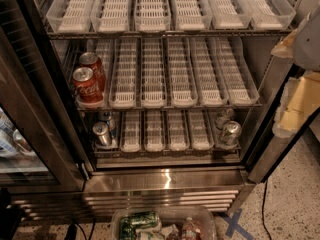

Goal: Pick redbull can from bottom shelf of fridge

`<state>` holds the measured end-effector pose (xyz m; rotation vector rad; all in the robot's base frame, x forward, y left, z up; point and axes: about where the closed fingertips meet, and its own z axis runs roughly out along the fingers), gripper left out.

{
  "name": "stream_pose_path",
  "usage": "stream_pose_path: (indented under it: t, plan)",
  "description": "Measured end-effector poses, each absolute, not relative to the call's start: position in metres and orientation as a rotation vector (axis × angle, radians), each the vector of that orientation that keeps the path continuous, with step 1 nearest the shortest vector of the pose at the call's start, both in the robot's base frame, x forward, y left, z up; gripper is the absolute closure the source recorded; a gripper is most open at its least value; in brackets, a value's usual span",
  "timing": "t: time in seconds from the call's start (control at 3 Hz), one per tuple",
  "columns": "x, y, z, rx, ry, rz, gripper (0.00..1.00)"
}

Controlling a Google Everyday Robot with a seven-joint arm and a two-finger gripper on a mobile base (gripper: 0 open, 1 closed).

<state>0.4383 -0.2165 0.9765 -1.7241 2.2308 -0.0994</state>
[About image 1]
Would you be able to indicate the shelf tray five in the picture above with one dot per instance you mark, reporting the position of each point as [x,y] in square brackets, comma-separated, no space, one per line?
[211,89]
[230,14]
[200,132]

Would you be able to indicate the shelf tray one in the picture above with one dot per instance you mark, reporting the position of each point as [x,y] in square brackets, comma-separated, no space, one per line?
[104,48]
[70,16]
[113,145]

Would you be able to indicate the rear coca-cola can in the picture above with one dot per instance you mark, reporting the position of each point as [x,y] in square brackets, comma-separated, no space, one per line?
[93,61]

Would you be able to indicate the green soda can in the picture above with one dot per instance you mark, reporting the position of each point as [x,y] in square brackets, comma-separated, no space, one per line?
[223,116]
[230,133]

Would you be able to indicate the top shelf tray four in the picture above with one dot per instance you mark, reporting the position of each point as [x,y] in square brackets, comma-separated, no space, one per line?
[191,15]

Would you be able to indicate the bottom shelf tray two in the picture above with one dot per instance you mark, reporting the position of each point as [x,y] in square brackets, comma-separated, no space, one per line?
[131,132]

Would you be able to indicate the blue tape cross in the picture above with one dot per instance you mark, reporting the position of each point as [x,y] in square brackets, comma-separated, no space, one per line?
[233,225]

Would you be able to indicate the middle shelf tray one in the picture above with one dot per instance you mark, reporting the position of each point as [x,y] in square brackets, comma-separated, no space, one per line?
[104,48]

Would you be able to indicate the bottom shelf tray one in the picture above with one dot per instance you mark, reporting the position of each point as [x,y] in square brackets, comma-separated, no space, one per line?
[113,145]

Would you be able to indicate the redbull can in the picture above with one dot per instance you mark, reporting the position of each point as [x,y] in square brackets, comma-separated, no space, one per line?
[109,119]
[101,131]

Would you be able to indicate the shelf tray four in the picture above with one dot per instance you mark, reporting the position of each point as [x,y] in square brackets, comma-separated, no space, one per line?
[177,132]
[191,15]
[181,78]

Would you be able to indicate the middle shelf tray six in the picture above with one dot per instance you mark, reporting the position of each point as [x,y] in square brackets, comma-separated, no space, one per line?
[237,77]

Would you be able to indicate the top shelf tray two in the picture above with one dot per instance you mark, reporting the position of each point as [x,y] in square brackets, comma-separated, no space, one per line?
[109,16]

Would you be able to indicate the right fridge door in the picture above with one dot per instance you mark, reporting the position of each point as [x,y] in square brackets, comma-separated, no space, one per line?
[277,148]

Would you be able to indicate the middle shelf tray two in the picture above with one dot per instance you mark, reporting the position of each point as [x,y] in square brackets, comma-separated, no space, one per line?
[124,75]

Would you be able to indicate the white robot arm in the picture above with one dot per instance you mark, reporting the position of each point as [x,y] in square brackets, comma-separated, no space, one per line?
[306,49]

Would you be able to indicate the front green soda can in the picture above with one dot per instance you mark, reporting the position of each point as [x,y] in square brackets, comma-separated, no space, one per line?
[230,133]

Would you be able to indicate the left glass fridge door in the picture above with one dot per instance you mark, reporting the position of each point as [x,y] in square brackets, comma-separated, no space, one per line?
[41,151]

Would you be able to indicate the shelf tray two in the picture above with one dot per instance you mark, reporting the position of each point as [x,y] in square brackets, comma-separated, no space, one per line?
[109,16]
[124,75]
[131,132]

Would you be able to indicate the coca-cola can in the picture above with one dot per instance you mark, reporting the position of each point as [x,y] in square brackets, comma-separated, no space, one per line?
[87,85]
[93,61]

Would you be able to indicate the top shelf tray one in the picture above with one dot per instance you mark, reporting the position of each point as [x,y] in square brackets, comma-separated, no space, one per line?
[70,16]

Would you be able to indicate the middle shelf tray three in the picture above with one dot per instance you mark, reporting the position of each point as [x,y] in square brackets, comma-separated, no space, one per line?
[153,83]

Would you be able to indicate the stainless steel fridge body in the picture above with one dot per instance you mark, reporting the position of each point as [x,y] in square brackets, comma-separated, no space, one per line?
[216,179]

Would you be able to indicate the red bottle in bin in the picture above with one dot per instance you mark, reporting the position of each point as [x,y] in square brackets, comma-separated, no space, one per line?
[191,230]

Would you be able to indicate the shelf tray three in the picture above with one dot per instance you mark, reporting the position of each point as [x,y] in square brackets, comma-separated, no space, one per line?
[154,131]
[153,83]
[152,15]

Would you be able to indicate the front coca-cola can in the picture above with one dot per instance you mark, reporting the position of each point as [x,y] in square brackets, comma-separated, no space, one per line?
[87,85]

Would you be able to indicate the bottom shelf tray five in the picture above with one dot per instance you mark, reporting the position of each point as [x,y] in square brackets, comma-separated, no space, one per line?
[200,132]

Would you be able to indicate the middle shelf tray four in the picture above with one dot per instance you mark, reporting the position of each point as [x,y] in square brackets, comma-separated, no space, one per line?
[181,78]

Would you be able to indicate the bottom shelf tray six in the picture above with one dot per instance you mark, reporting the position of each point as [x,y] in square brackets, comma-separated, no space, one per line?
[216,131]

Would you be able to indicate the bottom shelf tray three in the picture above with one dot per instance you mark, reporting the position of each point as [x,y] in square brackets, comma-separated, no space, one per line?
[154,131]

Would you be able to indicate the shelf tray six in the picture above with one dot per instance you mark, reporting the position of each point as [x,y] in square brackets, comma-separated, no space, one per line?
[271,14]
[237,77]
[216,131]

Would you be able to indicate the top shelf tray three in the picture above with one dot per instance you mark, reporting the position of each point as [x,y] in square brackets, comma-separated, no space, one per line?
[152,15]

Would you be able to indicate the top shelf tray five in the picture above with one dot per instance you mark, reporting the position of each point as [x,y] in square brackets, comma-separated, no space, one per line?
[230,14]

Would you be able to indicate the green can in bin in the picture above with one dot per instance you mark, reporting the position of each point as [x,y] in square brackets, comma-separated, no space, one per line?
[136,222]

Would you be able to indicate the middle shelf tray five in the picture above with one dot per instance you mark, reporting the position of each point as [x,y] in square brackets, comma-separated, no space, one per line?
[211,89]

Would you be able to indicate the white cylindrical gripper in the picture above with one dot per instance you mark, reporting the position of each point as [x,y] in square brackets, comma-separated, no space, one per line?
[308,40]

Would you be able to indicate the rear green soda can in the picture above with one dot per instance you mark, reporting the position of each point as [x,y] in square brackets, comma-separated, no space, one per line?
[223,116]

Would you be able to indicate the top shelf tray six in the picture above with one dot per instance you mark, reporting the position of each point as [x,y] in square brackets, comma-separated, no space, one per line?
[271,14]

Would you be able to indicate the bottom shelf tray four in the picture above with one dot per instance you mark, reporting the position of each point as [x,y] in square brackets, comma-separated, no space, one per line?
[177,132]

